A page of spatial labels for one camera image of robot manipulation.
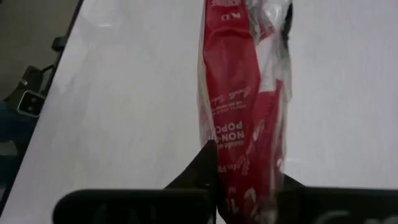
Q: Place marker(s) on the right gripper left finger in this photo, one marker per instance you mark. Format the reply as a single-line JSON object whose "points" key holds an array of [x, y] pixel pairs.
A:
{"points": [[140, 207]]}

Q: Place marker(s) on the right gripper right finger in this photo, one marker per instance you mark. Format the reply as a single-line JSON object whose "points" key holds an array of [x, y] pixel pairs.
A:
{"points": [[342, 205]]}

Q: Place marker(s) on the red popcorn bag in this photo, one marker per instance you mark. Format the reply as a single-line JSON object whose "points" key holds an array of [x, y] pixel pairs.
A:
{"points": [[230, 77]]}

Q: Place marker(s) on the silver table-level camera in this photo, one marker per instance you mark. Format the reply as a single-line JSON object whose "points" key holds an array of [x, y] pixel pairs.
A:
{"points": [[30, 104]]}

